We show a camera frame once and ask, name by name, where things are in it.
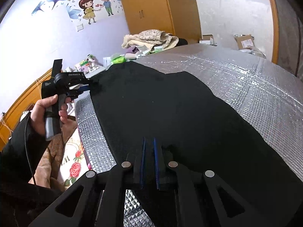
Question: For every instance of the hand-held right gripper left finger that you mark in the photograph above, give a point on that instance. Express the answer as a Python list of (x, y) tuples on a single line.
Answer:
[(143, 163)]

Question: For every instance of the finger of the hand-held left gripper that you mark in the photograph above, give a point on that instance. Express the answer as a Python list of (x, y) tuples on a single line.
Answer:
[(81, 89)]

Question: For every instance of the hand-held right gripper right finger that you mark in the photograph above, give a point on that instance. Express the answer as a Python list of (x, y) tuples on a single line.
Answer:
[(156, 163)]

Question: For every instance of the black garment with white print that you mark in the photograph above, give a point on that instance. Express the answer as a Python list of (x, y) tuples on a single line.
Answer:
[(177, 113)]

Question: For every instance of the person's left forearm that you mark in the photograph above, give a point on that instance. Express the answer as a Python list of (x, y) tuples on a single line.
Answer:
[(16, 165)]

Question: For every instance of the person's left hand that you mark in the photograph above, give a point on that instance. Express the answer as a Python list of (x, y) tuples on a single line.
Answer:
[(39, 115)]

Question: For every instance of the wooden headboard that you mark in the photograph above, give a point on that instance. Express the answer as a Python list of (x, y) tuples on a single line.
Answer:
[(21, 99)]

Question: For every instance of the green tissue pack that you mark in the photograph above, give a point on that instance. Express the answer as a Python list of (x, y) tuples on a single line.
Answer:
[(118, 59)]

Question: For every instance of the purple cloth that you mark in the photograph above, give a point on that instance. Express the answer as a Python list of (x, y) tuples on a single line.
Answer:
[(132, 50)]

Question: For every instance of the white green medicine box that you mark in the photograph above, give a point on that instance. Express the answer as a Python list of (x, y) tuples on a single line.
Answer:
[(143, 51)]

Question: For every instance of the brown blanket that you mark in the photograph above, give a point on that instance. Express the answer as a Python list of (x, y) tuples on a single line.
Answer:
[(53, 156)]

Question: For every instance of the beige floral blanket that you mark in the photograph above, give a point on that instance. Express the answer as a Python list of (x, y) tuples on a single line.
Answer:
[(149, 36)]

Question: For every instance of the dark cloth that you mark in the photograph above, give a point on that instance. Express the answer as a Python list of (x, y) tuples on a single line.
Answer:
[(182, 42)]

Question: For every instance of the wooden wardrobe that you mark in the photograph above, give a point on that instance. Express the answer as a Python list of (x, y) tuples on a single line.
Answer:
[(161, 9)]

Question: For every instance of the silver quilted foil mat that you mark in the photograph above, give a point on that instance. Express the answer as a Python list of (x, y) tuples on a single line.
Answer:
[(248, 80)]

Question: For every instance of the open white box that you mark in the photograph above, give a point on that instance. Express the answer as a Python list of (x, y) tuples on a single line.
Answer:
[(207, 39)]

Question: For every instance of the brown cardboard box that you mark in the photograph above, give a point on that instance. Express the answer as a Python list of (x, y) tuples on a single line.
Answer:
[(245, 42)]

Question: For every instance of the translucent zipper door curtain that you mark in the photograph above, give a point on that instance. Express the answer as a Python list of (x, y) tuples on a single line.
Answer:
[(288, 28)]

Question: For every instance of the white wall socket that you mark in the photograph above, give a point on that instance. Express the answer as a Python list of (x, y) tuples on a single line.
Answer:
[(79, 28)]

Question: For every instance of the cartoon wall sticker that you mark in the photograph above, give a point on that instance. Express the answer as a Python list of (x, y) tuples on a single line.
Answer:
[(90, 4)]

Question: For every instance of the wooden door frame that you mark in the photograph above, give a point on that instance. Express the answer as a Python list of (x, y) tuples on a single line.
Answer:
[(273, 23)]

